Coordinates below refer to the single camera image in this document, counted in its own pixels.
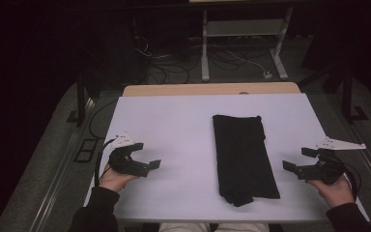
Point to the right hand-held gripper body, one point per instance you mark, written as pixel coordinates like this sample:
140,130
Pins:
330,169

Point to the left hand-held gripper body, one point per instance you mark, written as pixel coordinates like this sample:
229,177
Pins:
122,162

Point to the black tank top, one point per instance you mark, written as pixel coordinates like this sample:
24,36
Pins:
243,161

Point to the person's left hand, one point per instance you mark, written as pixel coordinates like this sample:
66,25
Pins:
116,182

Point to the person's right hand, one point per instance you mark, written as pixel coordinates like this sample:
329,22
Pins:
336,195

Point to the white table cover sheet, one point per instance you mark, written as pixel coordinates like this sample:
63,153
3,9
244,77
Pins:
174,129

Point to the black metal stand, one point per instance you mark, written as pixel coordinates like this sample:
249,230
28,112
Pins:
81,103
347,96

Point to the person's right leg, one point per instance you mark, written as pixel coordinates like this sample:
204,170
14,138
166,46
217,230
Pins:
243,228

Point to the white plug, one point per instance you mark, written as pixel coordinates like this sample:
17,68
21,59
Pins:
268,75

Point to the metal floor rail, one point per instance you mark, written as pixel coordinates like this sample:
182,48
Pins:
370,161
58,183

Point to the grey metal desk frame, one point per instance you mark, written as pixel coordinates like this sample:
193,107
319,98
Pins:
244,27

